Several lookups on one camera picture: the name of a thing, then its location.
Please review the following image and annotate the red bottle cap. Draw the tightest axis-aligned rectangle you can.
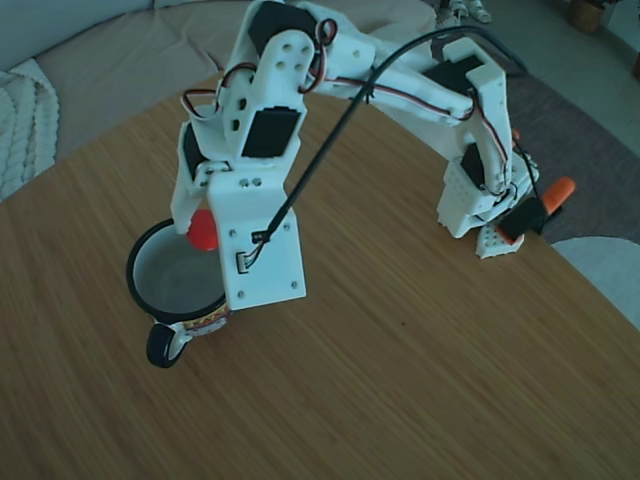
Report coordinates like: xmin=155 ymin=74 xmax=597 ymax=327
xmin=186 ymin=208 xmax=220 ymax=253

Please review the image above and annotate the white enamel mug black rim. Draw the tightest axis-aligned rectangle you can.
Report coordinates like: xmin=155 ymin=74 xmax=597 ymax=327
xmin=125 ymin=218 xmax=236 ymax=370

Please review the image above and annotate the beige sofa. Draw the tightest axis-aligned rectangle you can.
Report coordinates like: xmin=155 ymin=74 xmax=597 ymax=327
xmin=0 ymin=0 xmax=437 ymax=165

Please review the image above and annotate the white knitted blanket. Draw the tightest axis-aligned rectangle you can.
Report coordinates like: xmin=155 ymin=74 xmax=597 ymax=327
xmin=0 ymin=58 xmax=61 ymax=204

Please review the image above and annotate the white sneaker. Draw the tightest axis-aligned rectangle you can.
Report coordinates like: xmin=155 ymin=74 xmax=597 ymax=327
xmin=464 ymin=0 xmax=494 ymax=24
xmin=432 ymin=0 xmax=464 ymax=40

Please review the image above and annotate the orange and black clamp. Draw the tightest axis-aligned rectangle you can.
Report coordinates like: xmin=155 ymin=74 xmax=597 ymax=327
xmin=497 ymin=177 xmax=577 ymax=246

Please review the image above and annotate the grey rug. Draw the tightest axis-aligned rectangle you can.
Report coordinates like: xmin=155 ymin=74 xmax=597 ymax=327
xmin=429 ymin=34 xmax=640 ymax=246

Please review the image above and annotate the white round seat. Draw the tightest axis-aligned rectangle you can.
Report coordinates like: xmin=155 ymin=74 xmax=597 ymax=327
xmin=549 ymin=236 xmax=640 ymax=331

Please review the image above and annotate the brown wicker basket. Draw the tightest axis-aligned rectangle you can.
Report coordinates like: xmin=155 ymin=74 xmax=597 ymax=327
xmin=565 ymin=0 xmax=609 ymax=35

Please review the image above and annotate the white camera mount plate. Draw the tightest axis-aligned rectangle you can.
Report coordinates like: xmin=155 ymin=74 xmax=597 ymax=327
xmin=206 ymin=162 xmax=309 ymax=312

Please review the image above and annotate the black camera cable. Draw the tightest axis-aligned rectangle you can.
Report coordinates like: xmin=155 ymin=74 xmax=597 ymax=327
xmin=252 ymin=25 xmax=530 ymax=249

